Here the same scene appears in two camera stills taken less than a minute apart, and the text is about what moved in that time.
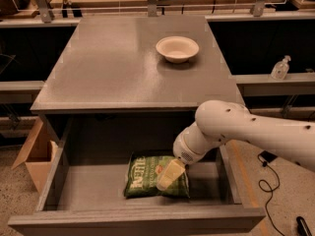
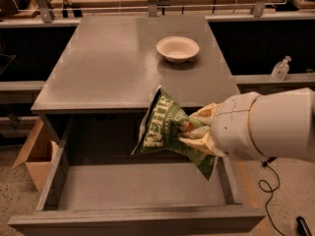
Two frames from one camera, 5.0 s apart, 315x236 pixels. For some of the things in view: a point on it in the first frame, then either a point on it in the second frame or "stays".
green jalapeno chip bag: (142, 178) to (161, 131)
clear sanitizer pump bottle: (281, 69) stays
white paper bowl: (177, 49) stays
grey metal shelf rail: (20, 91) stays
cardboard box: (37, 155) stays
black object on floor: (302, 227) stays
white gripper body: (182, 150) to (232, 126)
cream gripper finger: (171, 174) to (203, 143)
